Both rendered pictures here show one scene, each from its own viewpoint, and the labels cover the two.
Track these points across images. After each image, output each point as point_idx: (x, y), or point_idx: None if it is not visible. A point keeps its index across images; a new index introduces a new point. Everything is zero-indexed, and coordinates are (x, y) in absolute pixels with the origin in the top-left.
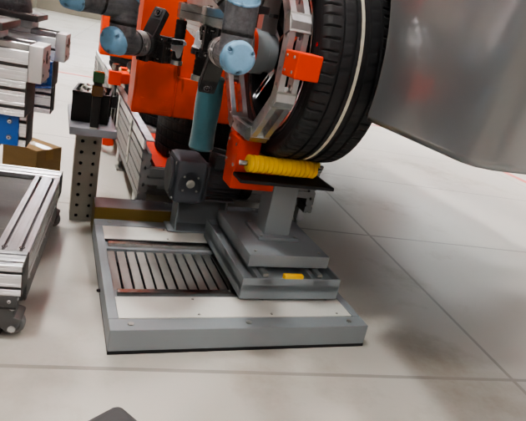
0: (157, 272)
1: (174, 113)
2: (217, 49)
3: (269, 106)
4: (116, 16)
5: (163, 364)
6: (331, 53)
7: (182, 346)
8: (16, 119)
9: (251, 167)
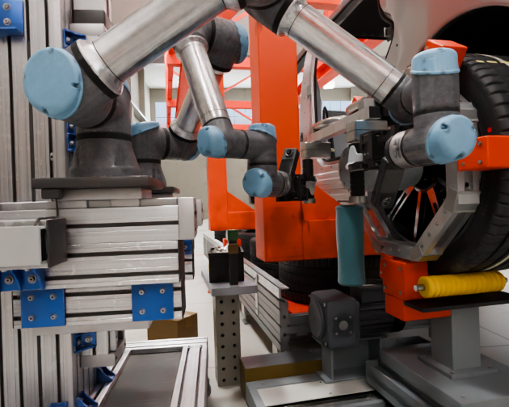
0: None
1: (305, 255)
2: (414, 139)
3: (447, 212)
4: (257, 157)
5: None
6: None
7: None
8: (170, 287)
9: (432, 291)
